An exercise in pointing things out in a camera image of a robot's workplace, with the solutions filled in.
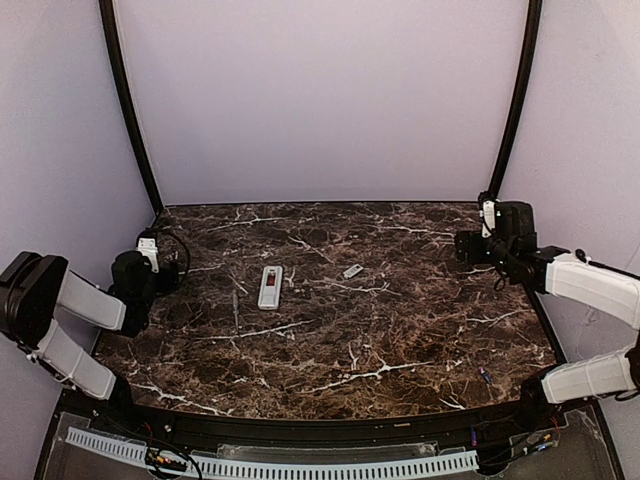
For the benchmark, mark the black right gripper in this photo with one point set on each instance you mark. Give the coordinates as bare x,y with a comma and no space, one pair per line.
467,246

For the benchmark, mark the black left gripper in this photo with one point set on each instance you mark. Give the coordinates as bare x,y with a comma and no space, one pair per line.
167,267

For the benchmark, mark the clear handle test screwdriver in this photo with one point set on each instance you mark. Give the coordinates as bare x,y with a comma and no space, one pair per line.
235,309

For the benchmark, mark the white air conditioner remote control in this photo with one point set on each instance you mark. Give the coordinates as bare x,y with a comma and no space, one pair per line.
270,288

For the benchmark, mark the white remote battery cover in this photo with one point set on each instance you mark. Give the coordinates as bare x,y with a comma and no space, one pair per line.
352,271

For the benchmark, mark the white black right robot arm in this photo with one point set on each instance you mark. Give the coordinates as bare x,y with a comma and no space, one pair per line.
507,241

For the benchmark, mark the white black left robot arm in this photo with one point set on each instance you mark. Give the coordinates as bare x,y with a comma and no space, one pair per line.
34,287

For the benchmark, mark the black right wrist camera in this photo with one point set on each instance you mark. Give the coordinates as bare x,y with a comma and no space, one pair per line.
488,213

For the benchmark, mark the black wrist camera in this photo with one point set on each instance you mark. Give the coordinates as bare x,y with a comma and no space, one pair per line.
147,245
488,213

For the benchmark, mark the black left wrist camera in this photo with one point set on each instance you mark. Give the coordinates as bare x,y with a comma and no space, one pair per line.
147,245

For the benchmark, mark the black front table rail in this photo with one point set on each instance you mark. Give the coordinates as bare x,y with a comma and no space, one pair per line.
499,436

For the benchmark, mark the white slotted cable duct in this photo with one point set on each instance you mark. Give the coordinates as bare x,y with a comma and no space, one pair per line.
407,461

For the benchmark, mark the black enclosure frame post right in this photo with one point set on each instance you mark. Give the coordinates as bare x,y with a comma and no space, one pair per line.
527,55

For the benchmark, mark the black enclosure frame post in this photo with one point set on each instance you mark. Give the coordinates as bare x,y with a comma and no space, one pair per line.
527,55
116,60

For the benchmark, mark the black enclosure frame post left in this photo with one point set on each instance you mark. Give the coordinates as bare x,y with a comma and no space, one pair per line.
116,60

